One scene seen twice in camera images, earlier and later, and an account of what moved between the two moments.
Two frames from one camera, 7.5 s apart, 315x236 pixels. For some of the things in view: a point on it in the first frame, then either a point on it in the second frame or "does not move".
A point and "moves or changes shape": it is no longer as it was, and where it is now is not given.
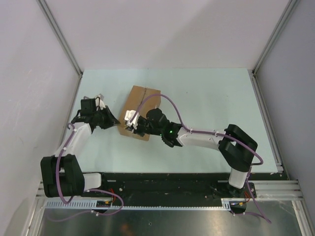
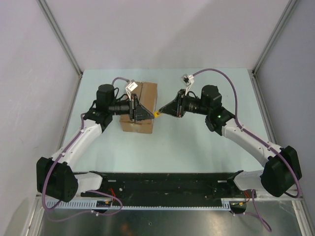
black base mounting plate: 142,186 does not move
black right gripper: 137,131 → 176,107
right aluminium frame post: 290,7 does not move
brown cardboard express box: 137,96 moves or changes shape
